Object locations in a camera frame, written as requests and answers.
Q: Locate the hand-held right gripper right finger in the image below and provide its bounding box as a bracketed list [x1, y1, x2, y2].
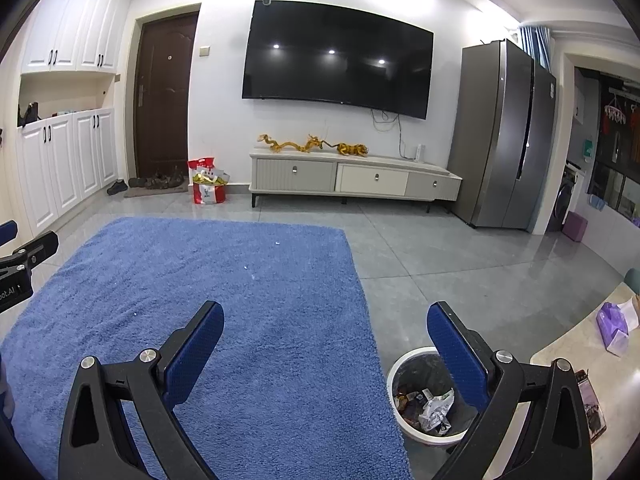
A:
[426, 301, 593, 480]

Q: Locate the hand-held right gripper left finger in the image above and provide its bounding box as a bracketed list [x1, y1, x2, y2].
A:
[57, 301, 225, 480]

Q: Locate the white round trash bin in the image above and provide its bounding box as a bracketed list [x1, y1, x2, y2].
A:
[386, 346, 483, 446]

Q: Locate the dark yellow snack packet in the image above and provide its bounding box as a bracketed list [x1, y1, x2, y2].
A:
[393, 389, 426, 423]

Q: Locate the blue shaggy rug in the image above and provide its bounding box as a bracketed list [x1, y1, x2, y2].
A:
[0, 217, 413, 480]

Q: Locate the white crumpled wrapper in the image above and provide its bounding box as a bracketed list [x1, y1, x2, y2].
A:
[418, 388, 456, 434]

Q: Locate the brown doormat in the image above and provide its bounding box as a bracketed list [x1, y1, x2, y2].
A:
[123, 182, 190, 199]

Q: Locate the pile of brown shoes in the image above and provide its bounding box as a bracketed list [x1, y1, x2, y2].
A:
[129, 166, 186, 191]

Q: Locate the phone in red case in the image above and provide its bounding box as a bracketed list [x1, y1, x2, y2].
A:
[575, 370, 608, 443]

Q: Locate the purple tissue pack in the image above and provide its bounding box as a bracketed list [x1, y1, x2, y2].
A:
[596, 296, 640, 357]

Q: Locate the red white shopping bag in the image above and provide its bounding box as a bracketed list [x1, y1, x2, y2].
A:
[187, 157, 232, 206]

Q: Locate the purple box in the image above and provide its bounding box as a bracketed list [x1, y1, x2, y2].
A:
[562, 211, 590, 243]

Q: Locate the washing machine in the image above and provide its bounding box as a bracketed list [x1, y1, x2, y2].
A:
[547, 160, 584, 233]

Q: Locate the dark brown door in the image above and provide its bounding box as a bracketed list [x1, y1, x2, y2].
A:
[134, 11, 201, 181]

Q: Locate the grey white television cabinet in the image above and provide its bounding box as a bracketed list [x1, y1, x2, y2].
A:
[249, 147, 462, 213]

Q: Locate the grey two-door refrigerator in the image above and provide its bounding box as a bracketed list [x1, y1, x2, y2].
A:
[446, 38, 557, 235]

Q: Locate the long golden dragon ornament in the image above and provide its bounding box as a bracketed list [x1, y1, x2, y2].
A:
[257, 133, 302, 154]

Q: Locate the short golden dragon ornament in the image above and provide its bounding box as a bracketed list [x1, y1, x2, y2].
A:
[300, 135, 337, 154]

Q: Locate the dark balcony window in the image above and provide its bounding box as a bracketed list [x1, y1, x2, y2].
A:
[587, 72, 640, 221]

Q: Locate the clothes drying hanger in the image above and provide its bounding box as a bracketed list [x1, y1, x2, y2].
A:
[604, 87, 631, 126]

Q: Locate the blue striped curtain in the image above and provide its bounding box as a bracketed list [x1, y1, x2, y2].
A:
[520, 25, 551, 72]

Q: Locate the white wall cupboard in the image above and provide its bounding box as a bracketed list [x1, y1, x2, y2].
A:
[0, 0, 133, 241]

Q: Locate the television cable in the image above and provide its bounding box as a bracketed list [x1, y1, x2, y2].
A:
[370, 107, 417, 159]

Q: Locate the black wall television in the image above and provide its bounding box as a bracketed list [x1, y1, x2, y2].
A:
[242, 0, 435, 121]

